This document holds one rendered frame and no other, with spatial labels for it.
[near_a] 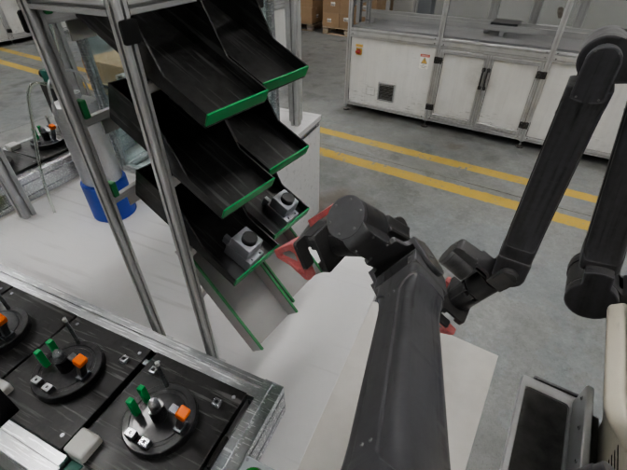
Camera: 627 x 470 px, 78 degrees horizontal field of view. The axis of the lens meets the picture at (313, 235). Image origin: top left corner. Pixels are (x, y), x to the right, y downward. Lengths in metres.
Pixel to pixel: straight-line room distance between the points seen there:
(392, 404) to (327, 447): 0.68
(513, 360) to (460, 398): 1.28
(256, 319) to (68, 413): 0.41
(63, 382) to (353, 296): 0.74
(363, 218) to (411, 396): 0.24
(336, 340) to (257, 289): 0.28
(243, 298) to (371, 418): 0.67
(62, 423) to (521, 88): 4.15
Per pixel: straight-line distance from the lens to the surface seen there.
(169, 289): 1.28
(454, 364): 1.10
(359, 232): 0.46
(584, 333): 2.63
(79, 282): 1.42
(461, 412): 1.03
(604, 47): 0.63
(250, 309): 0.92
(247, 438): 0.85
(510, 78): 4.33
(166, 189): 0.70
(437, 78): 4.47
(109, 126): 0.85
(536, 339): 2.46
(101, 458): 0.90
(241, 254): 0.76
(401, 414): 0.26
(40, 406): 1.02
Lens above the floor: 1.73
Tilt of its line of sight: 38 degrees down
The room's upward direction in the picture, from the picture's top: straight up
